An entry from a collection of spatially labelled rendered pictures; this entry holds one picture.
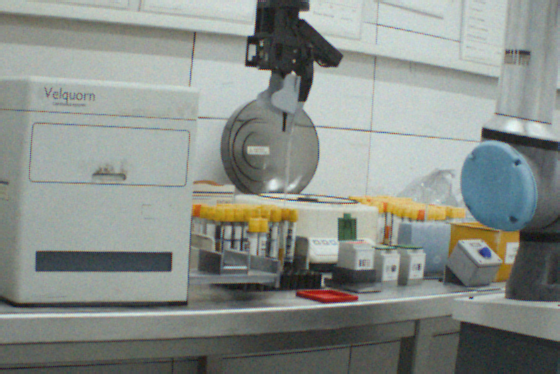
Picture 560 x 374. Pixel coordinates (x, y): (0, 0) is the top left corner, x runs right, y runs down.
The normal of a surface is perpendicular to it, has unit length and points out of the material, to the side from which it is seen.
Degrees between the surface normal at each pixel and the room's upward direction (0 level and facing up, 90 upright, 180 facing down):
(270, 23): 90
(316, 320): 90
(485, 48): 95
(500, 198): 97
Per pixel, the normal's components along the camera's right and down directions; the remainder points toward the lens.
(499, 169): -0.69, 0.11
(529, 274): -0.69, -0.32
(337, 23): 0.65, 0.16
